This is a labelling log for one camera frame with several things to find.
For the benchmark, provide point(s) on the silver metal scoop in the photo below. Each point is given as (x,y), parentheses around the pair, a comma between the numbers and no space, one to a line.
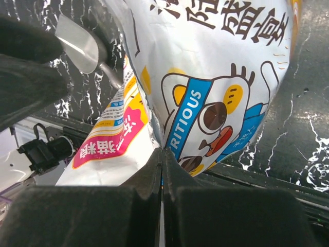
(86,51)

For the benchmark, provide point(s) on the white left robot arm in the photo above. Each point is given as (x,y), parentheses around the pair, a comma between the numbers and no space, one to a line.
(33,158)

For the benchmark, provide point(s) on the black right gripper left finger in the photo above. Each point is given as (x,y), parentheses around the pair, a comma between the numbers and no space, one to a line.
(125,215)

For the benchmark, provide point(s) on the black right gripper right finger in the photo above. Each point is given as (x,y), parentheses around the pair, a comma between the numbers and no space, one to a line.
(203,216)

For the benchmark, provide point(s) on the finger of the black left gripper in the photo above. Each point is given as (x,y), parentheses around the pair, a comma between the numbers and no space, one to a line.
(27,87)
(23,41)

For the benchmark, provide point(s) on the pink white pet food bag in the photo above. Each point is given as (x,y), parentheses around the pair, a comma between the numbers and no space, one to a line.
(198,78)

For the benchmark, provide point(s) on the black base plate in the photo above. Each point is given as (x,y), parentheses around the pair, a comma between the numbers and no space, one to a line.
(302,184)

